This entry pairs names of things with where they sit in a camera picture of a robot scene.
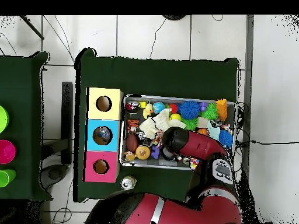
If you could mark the cream fluffy cloth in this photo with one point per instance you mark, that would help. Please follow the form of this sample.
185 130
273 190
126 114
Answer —
156 122

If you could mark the crushed clear plastic bottle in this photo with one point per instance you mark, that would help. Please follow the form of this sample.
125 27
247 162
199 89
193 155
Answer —
102 133

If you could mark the colourful dotted cloth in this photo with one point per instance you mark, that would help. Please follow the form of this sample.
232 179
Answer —
194 162

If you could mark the silver soda can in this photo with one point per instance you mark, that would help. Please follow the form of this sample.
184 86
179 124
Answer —
128 182

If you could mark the light teal cloth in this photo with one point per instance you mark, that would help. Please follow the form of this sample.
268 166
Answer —
213 131

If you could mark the orange toy brick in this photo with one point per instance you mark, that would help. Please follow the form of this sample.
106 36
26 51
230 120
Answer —
222 109

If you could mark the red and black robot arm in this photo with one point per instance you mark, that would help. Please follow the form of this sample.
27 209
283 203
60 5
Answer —
198 144

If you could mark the wooden box with three holes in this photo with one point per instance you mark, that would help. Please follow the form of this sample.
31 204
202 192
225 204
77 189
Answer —
105 115

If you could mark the yellow plush animal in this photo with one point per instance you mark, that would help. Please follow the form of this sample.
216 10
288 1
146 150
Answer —
147 110

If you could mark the orange tiger plush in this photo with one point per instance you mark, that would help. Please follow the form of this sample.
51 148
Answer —
133 123

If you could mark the brown toy football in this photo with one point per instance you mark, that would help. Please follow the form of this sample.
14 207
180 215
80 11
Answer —
132 142

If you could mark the toy hamburger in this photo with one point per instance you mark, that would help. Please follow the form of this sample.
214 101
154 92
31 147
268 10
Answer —
143 152

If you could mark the brown monkey plush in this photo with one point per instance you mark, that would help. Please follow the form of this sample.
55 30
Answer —
129 155

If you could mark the dark green tablecloth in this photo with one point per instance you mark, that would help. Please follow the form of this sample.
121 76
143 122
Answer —
151 77
21 81

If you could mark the dark grey oval base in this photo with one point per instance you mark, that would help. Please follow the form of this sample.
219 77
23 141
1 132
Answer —
53 175

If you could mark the black round base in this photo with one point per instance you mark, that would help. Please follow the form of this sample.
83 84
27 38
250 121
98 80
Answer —
174 17

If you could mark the pink plastic cup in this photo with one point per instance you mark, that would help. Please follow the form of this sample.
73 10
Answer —
7 151

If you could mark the bright green plastic cup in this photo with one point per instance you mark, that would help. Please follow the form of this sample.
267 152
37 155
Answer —
3 119
7 177

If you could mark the black slanted rod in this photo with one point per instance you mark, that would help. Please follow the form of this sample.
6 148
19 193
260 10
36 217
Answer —
32 27

